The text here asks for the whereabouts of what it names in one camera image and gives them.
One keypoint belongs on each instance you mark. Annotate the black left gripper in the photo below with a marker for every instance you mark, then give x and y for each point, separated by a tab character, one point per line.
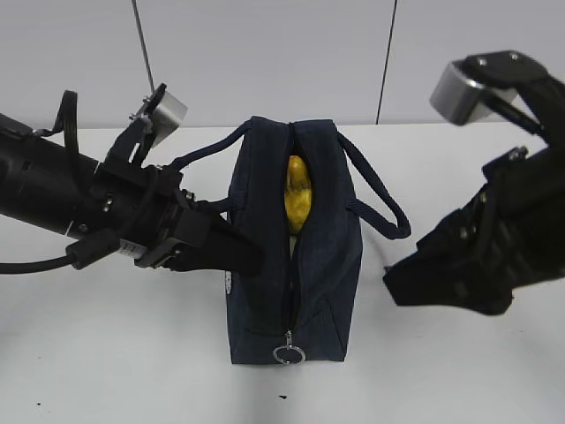
155	221

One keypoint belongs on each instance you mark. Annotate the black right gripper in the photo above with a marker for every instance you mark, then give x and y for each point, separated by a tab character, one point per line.
509	235

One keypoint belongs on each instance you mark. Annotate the yellow toy pear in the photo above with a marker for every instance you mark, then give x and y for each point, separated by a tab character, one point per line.
298	193

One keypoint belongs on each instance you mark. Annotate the dark blue zipper lunch bag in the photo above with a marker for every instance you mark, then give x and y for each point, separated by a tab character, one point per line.
299	307

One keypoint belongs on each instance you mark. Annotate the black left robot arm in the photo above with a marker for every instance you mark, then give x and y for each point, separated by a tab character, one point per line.
40	187

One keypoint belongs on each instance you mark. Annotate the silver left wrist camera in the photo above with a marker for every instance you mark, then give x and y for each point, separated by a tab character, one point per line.
162	114

